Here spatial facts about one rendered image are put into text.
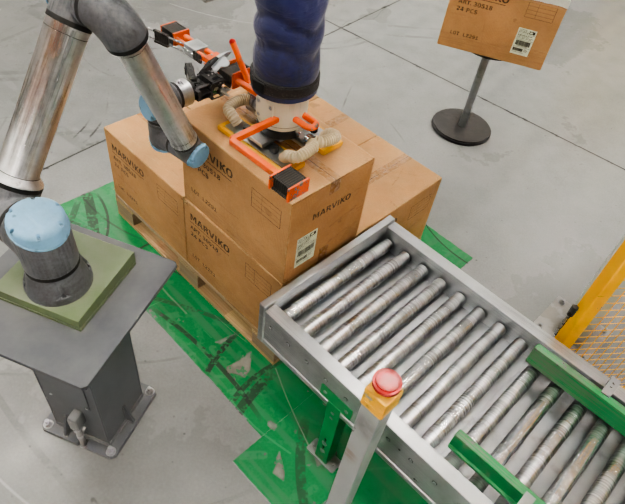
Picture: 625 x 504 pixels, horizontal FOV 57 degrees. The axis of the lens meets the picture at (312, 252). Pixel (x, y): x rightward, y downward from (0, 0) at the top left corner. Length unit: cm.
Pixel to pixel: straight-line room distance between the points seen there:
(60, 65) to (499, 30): 252
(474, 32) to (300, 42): 193
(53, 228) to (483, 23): 264
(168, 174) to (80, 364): 108
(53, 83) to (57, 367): 75
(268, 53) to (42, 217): 79
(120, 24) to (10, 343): 91
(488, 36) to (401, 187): 128
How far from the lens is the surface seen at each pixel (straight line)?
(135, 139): 275
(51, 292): 177
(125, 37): 158
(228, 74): 212
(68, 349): 177
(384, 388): 136
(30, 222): 166
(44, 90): 169
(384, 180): 263
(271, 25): 178
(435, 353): 206
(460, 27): 359
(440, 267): 226
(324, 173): 197
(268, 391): 250
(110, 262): 187
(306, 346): 192
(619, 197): 407
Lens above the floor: 219
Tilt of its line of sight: 47 degrees down
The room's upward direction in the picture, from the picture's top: 9 degrees clockwise
